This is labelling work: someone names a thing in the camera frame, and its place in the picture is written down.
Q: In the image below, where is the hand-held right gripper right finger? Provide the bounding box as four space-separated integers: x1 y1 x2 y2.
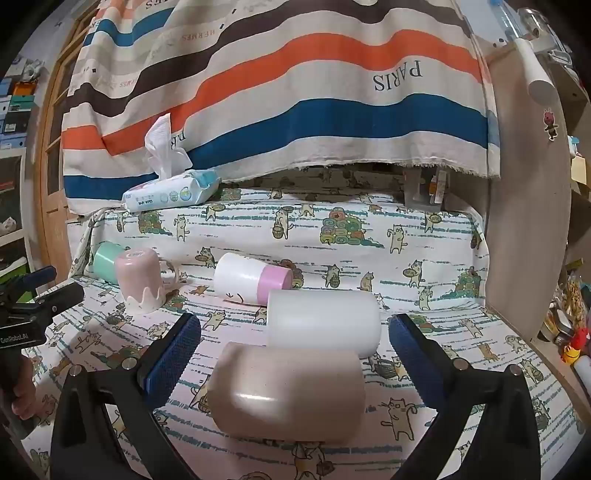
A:
388 314 541 480

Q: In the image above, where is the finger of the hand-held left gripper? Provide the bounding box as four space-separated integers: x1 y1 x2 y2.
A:
25 266 57 291
33 282 86 320

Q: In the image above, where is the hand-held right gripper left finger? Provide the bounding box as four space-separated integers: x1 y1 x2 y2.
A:
50 313 202 480

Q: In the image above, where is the beige cup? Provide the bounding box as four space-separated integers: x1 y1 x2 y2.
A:
206 342 367 446

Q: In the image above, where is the mint green cup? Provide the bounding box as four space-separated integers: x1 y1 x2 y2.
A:
93 241 129 288

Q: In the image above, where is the pink cup with white rim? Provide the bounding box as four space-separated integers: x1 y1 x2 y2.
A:
115 248 179 311

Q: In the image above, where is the translucent white cup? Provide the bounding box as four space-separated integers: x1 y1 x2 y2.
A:
266 289 382 359

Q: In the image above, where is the white and pink cup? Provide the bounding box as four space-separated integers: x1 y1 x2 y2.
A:
213 252 294 306

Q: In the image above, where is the person's left hand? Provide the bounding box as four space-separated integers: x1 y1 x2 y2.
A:
8 354 38 408

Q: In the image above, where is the wooden door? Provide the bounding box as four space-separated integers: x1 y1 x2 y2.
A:
31 0 101 289

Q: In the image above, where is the cat print cloth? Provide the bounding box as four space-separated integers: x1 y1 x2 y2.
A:
21 167 588 480

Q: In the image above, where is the baby wipes pack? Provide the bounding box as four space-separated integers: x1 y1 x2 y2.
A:
122 114 221 213

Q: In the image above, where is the yellow toy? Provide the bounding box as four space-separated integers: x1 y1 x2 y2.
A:
560 330 591 366

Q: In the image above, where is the stack of storage boxes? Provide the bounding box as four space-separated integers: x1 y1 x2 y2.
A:
0 78 38 149

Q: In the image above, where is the curved wooden panel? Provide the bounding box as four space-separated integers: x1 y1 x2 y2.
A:
470 41 591 400

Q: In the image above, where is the striped cloth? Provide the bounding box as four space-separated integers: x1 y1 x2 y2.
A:
61 0 502 216

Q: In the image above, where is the white handle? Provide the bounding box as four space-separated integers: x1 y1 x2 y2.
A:
514 38 556 103

